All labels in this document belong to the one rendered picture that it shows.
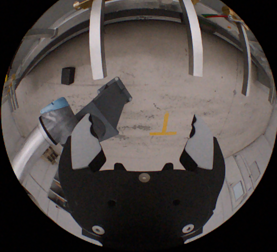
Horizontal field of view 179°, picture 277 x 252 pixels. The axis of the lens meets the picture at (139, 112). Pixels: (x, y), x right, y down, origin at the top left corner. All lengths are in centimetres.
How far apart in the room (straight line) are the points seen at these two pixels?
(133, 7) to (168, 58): 79
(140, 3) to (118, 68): 81
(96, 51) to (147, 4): 29
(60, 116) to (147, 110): 99
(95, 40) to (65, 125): 32
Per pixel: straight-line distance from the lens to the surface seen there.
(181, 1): 35
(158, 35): 111
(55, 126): 41
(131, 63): 106
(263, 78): 289
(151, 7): 43
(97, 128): 56
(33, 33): 50
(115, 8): 44
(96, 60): 25
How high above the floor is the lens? 105
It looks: 61 degrees down
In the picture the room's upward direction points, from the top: 178 degrees counter-clockwise
